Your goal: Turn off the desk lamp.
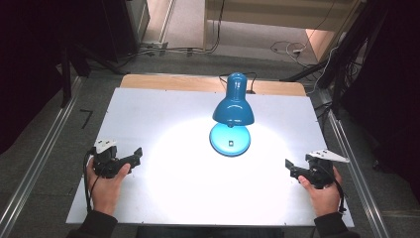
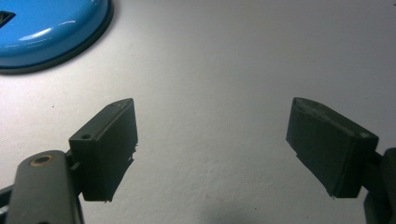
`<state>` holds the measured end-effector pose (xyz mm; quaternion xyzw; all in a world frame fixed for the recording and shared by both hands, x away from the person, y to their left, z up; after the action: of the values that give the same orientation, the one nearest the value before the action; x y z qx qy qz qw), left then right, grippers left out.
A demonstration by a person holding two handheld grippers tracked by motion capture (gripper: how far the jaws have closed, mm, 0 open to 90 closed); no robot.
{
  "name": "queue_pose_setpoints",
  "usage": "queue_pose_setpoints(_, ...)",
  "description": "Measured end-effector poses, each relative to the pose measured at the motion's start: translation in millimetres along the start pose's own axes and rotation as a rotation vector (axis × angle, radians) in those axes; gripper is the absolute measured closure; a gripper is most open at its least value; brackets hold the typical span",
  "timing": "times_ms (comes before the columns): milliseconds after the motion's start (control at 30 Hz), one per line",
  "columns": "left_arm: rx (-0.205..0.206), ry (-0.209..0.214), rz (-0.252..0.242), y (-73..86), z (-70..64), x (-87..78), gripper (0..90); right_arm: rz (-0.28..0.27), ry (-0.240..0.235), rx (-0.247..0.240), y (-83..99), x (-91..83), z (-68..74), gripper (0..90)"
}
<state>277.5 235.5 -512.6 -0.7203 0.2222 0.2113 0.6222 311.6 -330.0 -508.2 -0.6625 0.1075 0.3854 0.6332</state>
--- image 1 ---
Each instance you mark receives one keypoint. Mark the black metal stand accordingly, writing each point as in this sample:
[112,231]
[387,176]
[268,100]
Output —
[343,56]

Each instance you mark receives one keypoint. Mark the light wooden furniture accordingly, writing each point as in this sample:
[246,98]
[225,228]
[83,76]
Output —
[284,16]

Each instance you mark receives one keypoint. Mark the dark cabinet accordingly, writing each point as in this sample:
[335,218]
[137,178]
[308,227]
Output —
[102,26]

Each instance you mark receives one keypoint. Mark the metal floor rail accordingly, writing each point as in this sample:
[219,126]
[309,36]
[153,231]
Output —
[358,172]
[36,155]

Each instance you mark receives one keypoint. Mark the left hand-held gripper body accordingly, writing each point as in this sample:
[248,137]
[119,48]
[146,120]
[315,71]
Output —
[105,158]

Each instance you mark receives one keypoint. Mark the person's right hand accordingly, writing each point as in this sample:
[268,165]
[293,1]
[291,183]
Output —
[325,198]

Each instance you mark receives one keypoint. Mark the person's left hand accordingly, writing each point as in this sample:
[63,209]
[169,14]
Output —
[105,190]

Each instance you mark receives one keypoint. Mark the blue desk lamp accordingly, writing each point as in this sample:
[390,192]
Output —
[233,109]

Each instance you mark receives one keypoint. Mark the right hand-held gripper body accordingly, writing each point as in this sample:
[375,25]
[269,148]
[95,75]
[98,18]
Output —
[322,168]

